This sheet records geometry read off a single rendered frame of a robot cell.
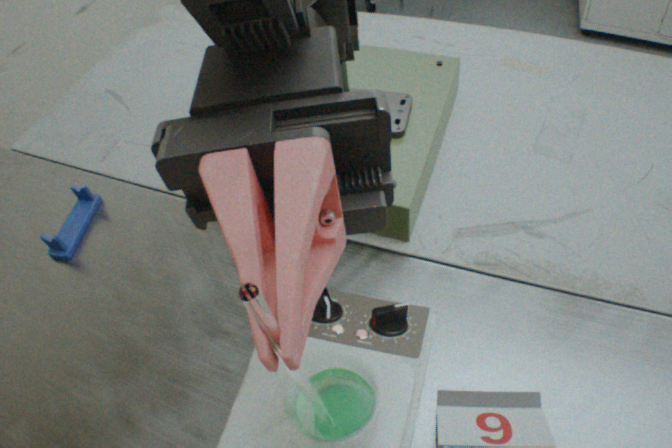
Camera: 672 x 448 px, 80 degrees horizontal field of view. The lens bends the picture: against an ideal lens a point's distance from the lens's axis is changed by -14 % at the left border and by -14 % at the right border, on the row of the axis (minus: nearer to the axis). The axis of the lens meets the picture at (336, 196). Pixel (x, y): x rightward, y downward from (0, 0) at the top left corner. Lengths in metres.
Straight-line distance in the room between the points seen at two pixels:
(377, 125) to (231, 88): 0.06
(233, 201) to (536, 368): 0.34
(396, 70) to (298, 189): 0.46
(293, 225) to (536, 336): 0.33
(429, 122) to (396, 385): 0.31
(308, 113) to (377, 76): 0.41
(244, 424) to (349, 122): 0.23
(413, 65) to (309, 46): 0.41
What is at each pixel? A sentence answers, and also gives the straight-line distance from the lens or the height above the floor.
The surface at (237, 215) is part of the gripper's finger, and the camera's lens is 0.17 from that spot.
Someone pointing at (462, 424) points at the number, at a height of 0.92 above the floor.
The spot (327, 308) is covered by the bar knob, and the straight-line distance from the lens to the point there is 0.38.
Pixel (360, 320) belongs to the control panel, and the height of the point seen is 0.95.
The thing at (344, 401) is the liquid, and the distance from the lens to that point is 0.28.
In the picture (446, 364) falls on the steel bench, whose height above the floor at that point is 0.90.
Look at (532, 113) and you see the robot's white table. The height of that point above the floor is 0.90.
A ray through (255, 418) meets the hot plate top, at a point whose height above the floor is 0.99.
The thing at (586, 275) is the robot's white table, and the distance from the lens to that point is 0.50.
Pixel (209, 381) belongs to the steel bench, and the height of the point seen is 0.90.
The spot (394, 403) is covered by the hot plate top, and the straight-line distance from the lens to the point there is 0.33.
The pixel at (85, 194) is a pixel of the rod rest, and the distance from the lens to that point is 0.64.
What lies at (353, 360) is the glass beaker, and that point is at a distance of 0.27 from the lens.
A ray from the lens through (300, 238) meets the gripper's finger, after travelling 0.16.
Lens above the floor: 1.30
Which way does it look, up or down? 49 degrees down
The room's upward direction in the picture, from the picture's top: 10 degrees counter-clockwise
